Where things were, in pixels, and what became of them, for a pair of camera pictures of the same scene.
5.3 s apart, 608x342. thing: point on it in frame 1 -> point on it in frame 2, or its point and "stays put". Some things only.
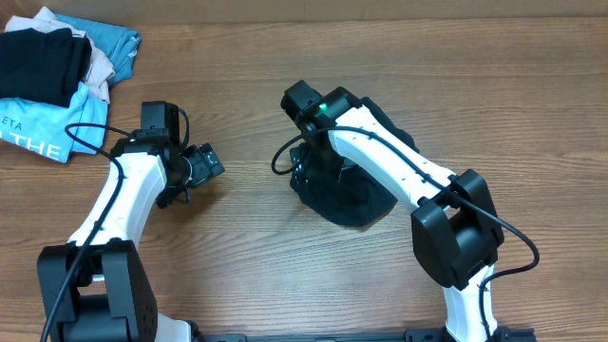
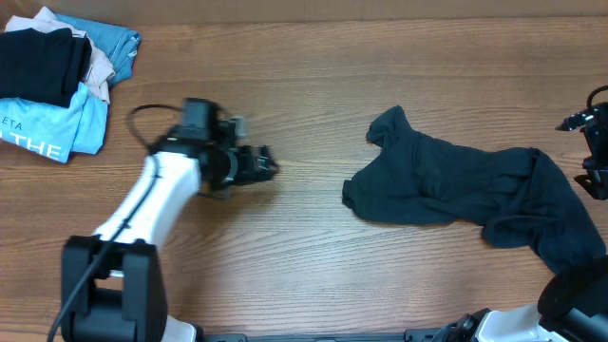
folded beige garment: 101,69 stays put
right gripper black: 313,172 -> 591,125
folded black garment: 43,67 stays put
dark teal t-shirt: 351,198 -> 519,197
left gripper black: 204,168 -> 256,169
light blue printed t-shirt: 53,131 stays put
